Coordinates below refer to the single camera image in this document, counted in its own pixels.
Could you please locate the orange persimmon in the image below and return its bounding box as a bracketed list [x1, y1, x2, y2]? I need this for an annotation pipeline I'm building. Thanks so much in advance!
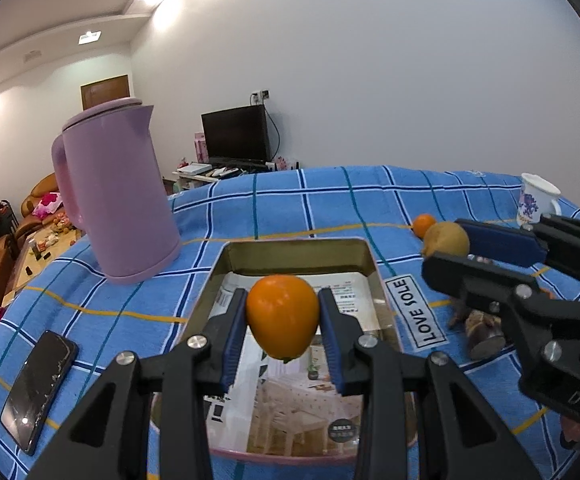
[246, 274, 319, 363]

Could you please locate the white mug with floral print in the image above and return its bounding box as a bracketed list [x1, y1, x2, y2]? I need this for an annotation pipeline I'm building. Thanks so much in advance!
[516, 173, 562, 226]

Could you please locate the black smartphone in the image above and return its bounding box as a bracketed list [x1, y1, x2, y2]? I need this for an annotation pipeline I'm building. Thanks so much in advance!
[0, 330, 79, 456]

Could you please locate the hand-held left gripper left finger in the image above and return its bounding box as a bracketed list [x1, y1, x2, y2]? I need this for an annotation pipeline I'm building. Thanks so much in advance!
[27, 287, 251, 480]

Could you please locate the small tangerine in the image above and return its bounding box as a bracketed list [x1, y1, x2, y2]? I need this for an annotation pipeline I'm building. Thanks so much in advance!
[412, 213, 438, 239]

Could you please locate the wooden coffee table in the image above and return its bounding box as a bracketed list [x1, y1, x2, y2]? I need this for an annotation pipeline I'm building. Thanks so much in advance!
[2, 225, 83, 306]

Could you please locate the white television stand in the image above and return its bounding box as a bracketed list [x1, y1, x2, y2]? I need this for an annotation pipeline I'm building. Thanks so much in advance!
[172, 160, 301, 193]

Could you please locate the blue checkered tablecloth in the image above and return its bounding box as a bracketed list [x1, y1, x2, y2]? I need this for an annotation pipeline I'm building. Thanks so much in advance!
[0, 164, 580, 480]

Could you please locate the olive yellow round fruit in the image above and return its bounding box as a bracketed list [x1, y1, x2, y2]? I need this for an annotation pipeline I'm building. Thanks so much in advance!
[421, 222, 471, 259]

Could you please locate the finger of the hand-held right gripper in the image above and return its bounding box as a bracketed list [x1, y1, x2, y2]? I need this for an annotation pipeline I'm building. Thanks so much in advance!
[455, 214, 580, 301]
[422, 252, 580, 361]

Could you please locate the pink metal tin box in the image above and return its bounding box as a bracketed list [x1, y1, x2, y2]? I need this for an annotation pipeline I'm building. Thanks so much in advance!
[150, 237, 418, 461]

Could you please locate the pink electric kettle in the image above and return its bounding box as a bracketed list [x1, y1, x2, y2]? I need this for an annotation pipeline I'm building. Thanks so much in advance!
[51, 97, 183, 286]

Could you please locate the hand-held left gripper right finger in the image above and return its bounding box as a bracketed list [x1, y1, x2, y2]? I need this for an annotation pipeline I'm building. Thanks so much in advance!
[317, 287, 541, 480]

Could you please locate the black television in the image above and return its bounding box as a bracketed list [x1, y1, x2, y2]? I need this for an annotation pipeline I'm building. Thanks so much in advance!
[201, 105, 273, 163]

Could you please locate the brown sofa with floral cushion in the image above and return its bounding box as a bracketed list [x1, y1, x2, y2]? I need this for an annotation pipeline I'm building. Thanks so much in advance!
[14, 172, 65, 241]

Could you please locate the wooden door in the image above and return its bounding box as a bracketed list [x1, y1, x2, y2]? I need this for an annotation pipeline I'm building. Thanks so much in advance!
[80, 75, 129, 111]

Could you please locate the dark brown fruit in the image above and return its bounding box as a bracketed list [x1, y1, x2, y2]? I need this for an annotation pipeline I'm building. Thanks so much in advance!
[465, 310, 508, 360]

